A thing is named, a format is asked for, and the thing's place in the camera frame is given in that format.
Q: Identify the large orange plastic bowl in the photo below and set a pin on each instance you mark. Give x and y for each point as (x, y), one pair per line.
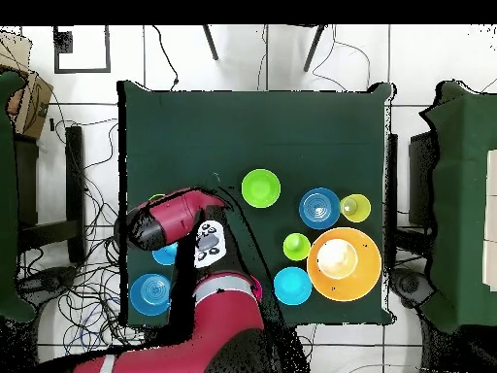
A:
(369, 272)

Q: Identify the black equipment cabinet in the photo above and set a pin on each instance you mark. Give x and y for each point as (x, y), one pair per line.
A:
(421, 175)

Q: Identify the black floor frame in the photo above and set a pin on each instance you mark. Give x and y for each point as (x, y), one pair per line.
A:
(81, 70)

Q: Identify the cyan plastic bowl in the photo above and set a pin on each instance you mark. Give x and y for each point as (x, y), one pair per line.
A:
(293, 287)

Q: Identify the white box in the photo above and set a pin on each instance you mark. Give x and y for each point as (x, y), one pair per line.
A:
(491, 233)

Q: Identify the grey floor stand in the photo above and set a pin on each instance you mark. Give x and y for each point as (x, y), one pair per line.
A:
(407, 283)

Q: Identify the black tripod leg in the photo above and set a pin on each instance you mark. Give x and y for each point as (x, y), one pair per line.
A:
(313, 48)
(211, 44)

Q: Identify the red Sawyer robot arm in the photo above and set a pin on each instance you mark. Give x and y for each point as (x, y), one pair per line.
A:
(225, 318)

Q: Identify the brown cardboard box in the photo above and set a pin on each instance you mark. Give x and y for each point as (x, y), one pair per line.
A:
(33, 105)

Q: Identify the pink plastic bowl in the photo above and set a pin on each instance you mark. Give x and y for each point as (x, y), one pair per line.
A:
(258, 289)

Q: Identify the dark green tablecloth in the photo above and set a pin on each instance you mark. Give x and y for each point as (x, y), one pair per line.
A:
(252, 136)

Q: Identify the green cloth side table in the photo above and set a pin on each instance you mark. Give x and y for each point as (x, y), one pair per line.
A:
(462, 194)
(6, 194)

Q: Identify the black bench frame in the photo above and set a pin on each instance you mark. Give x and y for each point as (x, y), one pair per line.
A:
(74, 175)

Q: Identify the black knobbed floor stand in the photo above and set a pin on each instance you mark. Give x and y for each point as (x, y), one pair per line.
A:
(52, 280)

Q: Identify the blue plastic bowl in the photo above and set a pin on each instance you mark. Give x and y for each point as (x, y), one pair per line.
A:
(149, 295)
(310, 217)

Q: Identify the green plastic bowl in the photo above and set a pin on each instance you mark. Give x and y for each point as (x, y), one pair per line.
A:
(260, 188)

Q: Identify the blue plastic cup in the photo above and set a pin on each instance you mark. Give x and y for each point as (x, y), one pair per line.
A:
(165, 256)

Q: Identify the yellow plastic cup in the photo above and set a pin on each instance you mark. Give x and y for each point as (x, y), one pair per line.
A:
(361, 211)

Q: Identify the light green plastic cup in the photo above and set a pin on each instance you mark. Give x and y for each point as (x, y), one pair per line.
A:
(297, 250)

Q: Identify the pale cardboard box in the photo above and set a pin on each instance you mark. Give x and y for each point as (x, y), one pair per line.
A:
(13, 54)

